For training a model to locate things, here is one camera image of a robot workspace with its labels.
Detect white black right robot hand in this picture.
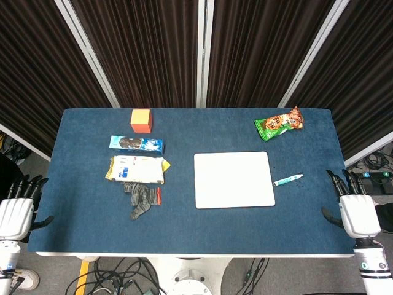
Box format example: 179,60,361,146
321,168,381,239

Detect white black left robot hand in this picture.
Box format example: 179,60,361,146
0,174,55,242

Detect teal white marker pen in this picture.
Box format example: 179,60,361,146
273,173,304,187

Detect white rectangular board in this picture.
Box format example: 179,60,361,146
193,151,276,210

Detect black trouser leg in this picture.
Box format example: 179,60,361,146
375,203,393,234

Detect black foot pedal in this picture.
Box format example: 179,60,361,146
364,178,393,194

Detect blue felt table mat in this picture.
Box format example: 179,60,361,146
26,107,368,255

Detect green orange snack bag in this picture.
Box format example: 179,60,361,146
254,106,305,142

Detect grey striped sock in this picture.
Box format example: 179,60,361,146
123,181,162,221

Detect white yellow snack pack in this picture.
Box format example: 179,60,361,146
105,155,171,184

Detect dark brown pleated curtain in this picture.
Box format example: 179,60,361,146
0,0,113,156
288,0,393,160
70,0,200,108
207,0,337,108

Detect blue cookie box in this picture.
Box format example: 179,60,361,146
109,135,166,155

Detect orange cube box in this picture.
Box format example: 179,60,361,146
130,109,154,133

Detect white partition frame post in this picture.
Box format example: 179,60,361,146
196,0,215,108
54,0,120,108
0,122,52,162
278,0,351,108
343,131,393,168

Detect black floor cable bundle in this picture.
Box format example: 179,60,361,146
66,256,166,295

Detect black cable with green light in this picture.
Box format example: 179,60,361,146
242,258,265,289

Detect white pedestal base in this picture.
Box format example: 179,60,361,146
147,256,231,295

